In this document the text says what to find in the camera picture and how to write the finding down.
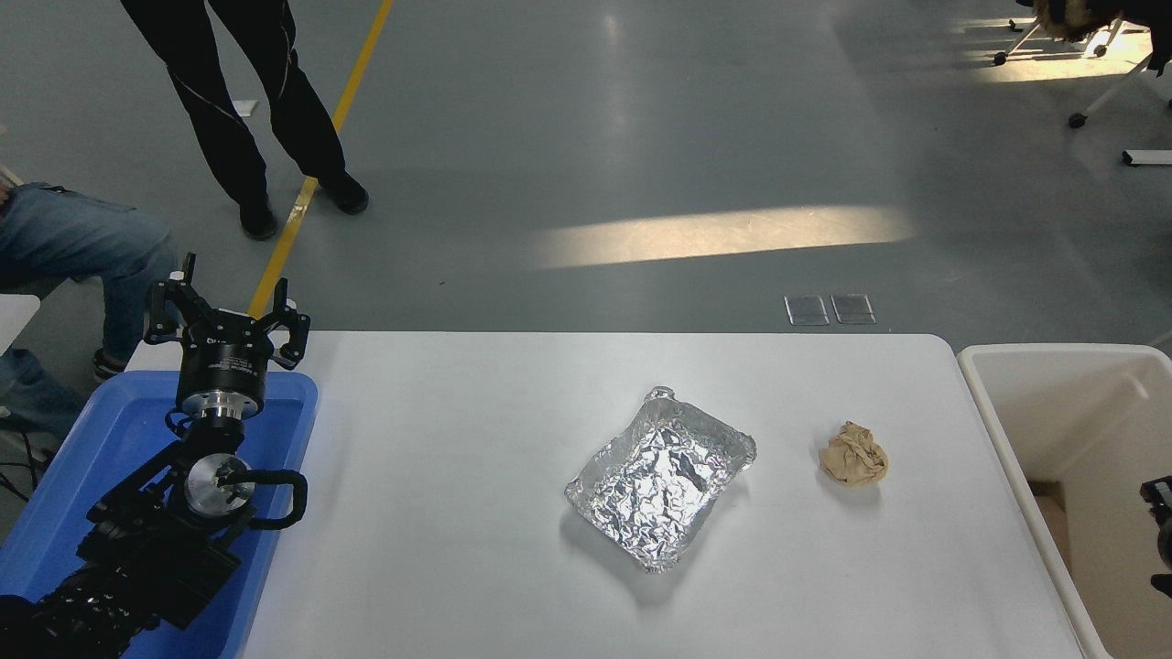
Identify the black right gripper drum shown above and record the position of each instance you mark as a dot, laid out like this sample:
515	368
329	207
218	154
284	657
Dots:
1166	547

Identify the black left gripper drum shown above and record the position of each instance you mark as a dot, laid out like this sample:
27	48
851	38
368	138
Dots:
224	361

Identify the seated person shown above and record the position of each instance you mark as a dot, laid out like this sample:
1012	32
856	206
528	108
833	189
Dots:
82	238

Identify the large pale plastic bin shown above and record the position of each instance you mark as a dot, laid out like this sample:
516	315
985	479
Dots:
1071	403

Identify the blue plastic tray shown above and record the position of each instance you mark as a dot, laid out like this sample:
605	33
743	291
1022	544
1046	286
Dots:
110	430

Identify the white side table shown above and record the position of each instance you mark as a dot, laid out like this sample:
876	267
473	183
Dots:
14	320

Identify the standing person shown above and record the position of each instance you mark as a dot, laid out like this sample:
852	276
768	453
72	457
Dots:
229	119

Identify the crumpled tan paper ball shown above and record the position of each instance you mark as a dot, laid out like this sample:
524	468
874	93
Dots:
853	455

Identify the white flat bar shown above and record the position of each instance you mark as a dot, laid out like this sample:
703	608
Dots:
1149	157

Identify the metal floor plate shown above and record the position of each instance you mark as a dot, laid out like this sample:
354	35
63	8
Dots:
853	308
807	309

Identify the crumpled foil tray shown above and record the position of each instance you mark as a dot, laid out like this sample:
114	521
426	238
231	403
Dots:
655	480

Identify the white wheeled chair frame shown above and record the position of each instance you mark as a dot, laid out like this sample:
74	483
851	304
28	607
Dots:
1112	91

